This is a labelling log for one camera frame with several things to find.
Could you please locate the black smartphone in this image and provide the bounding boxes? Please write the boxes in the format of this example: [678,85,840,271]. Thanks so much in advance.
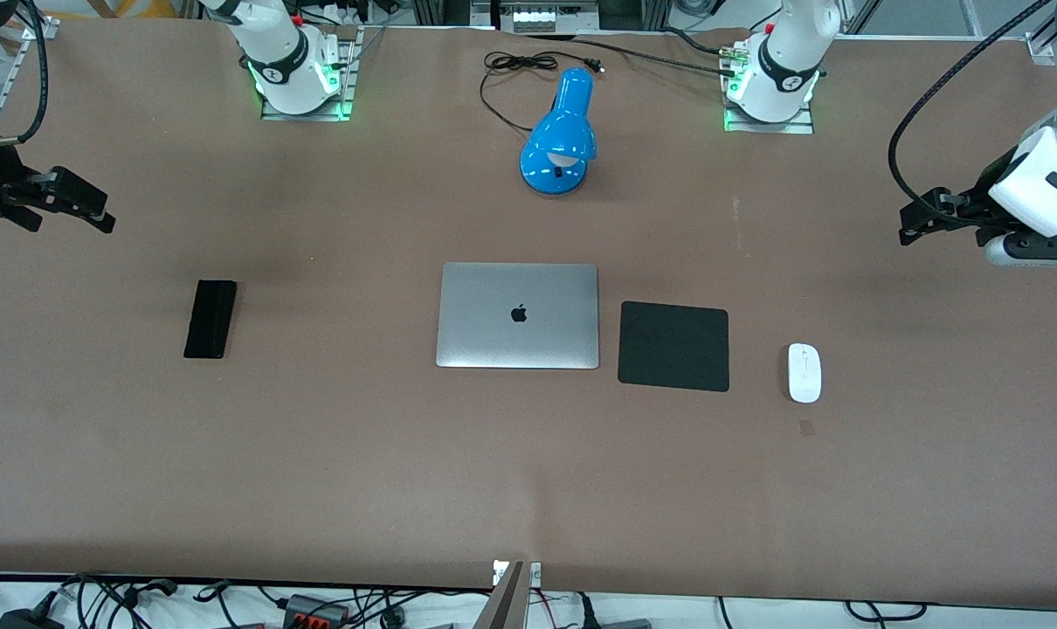
[183,280,238,360]

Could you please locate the white computer mouse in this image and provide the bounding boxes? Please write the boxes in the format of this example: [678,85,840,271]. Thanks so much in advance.
[787,342,823,404]

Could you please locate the black mouse pad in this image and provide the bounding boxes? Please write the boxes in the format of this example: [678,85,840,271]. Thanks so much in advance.
[618,301,730,393]

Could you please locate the blue desk lamp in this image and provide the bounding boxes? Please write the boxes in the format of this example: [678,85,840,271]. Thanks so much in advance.
[519,66,598,196]

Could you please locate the black power adapter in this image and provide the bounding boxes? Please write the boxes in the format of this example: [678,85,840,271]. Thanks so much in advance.
[0,605,65,629]

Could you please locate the white power strip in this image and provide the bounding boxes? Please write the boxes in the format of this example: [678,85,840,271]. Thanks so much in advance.
[511,4,599,34]

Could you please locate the silver closed laptop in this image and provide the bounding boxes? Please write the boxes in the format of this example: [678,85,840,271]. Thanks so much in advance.
[435,262,600,370]

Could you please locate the red black connector box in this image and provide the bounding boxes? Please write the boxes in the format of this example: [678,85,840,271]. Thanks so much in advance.
[280,594,352,629]

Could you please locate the aluminium profile beam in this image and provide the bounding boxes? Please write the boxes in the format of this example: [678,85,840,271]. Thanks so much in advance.
[473,561,529,629]

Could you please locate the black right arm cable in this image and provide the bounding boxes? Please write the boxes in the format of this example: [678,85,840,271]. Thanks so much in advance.
[0,0,51,148]

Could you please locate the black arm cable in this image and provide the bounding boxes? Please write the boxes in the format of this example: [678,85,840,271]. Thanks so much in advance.
[887,0,1055,211]
[0,0,51,148]

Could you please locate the aluminium table edge rail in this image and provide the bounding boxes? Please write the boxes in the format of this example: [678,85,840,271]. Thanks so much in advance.
[1026,17,1057,66]
[0,17,62,128]

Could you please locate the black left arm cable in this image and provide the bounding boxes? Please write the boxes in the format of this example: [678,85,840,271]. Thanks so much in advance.
[887,0,1055,211]

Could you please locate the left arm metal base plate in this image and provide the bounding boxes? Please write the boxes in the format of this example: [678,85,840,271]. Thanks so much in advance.
[722,39,816,135]

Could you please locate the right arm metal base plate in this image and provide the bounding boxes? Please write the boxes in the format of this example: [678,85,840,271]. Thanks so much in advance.
[260,26,359,121]

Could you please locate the black base supply cable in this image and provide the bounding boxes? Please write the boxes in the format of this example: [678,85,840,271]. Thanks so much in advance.
[528,33,743,79]

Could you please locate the black floor cable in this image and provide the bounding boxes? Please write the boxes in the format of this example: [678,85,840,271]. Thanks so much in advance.
[846,600,929,623]

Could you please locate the black lamp power cord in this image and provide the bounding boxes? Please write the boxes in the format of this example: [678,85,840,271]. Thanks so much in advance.
[479,51,605,134]

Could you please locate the white beam bracket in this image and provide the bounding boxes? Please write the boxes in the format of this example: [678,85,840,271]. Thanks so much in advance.
[492,560,542,588]

